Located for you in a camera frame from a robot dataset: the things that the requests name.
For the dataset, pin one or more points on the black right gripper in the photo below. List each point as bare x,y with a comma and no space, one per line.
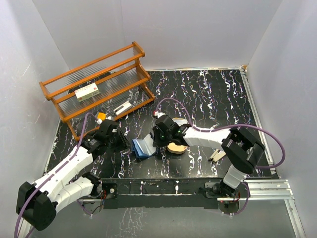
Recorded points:
157,143

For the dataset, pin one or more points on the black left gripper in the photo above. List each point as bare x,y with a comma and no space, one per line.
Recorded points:
124,143

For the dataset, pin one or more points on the blue leather card holder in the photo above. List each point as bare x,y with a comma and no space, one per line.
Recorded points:
143,148

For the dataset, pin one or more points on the stack of credit cards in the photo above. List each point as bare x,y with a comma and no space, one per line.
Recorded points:
180,121

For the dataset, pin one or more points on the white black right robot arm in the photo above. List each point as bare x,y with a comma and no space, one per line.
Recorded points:
242,148

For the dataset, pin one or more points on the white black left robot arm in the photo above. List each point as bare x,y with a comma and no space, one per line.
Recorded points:
40,201

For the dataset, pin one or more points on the beige oval card tray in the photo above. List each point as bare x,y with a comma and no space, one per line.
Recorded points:
176,149

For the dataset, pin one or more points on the orange yellow small object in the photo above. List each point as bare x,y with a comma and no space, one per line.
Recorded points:
101,116

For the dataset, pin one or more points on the white black small device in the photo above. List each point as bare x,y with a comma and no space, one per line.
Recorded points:
122,108

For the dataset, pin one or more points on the orange wooden shelf rack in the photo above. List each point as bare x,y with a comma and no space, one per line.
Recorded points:
119,77

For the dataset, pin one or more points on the white red small box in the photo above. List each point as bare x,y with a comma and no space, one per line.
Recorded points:
86,92

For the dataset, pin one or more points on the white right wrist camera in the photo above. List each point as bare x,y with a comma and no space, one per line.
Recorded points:
158,114

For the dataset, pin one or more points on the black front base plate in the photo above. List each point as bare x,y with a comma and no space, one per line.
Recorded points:
157,193

